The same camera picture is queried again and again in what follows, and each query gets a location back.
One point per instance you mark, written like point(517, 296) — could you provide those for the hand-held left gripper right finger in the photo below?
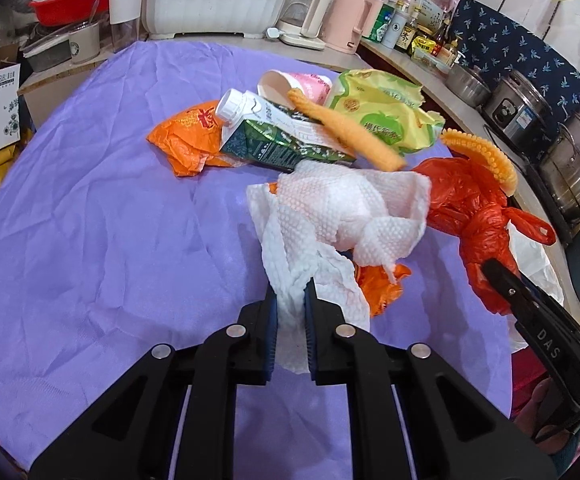
point(310, 340)

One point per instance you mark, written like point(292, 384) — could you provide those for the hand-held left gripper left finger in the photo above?
point(270, 340)

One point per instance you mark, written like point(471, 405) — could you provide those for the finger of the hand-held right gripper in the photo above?
point(500, 277)

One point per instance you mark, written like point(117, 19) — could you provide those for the red plastic bag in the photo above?
point(460, 195)

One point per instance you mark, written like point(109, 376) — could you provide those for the white paper towel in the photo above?
point(330, 200)

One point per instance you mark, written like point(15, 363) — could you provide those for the green white milk carton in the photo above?
point(265, 145)

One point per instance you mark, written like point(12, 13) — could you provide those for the yellow green plastic bag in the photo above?
point(385, 110)

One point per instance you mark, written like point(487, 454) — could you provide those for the person's right hand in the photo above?
point(537, 405)

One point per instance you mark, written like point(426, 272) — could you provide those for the white plastic bag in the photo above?
point(535, 265)

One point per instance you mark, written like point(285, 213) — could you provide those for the small orange plastic wrapper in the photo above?
point(377, 287)

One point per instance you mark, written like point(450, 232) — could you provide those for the orange ribbed rubber toy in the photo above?
point(495, 157)

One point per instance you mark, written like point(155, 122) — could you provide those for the steel rice cooker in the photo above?
point(515, 110)

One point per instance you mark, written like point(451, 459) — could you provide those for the small steel pot with lid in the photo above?
point(467, 85)

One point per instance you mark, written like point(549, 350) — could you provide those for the orange plush stick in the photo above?
point(350, 135)

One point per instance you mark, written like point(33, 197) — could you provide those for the large orange snack wrapper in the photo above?
point(184, 135)

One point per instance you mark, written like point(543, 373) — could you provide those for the amber glass bottle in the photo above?
point(452, 52)

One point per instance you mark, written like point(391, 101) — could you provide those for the blue leaf patterned cloth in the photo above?
point(520, 45)

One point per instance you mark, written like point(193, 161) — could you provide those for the yellow seasoning packet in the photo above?
point(424, 46)

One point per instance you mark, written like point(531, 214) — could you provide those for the dark sauce bottle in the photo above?
point(442, 35)

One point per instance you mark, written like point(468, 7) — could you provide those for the pink floral paper cup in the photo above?
point(310, 87)

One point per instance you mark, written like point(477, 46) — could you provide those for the glass bottle yellow label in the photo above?
point(414, 30)

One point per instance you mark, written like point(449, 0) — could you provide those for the white canister blue label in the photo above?
point(402, 30)

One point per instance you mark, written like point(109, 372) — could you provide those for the white printed box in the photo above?
point(430, 10)

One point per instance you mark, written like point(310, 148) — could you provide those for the green printed box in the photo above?
point(377, 22)

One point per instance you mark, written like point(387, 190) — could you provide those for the pink electric kettle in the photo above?
point(345, 20)

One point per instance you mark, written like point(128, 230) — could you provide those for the white power plug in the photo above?
point(273, 34)

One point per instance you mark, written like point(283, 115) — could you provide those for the white blender jug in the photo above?
point(295, 15)

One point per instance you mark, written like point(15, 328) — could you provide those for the white dish drainer with lid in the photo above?
point(209, 10)

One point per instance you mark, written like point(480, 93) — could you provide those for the beige cup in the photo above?
point(84, 42)

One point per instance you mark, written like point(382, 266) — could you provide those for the clear plastic container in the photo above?
point(44, 55)

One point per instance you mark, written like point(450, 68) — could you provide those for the clear canister white lid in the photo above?
point(125, 0)

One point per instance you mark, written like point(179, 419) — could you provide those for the metal spoon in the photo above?
point(93, 10)

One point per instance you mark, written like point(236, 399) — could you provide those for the red plastic basin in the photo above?
point(59, 10)

